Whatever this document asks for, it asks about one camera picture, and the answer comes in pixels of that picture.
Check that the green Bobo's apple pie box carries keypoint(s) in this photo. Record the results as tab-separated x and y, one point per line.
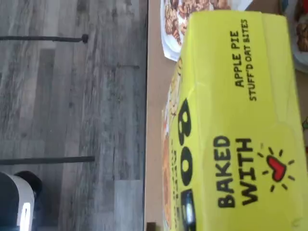
240	144

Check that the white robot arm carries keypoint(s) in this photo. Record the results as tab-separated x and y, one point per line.
14	204

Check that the granola bag red label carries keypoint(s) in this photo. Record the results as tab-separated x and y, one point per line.
187	21

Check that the black metal stand leg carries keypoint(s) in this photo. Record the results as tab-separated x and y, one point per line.
48	38
48	160

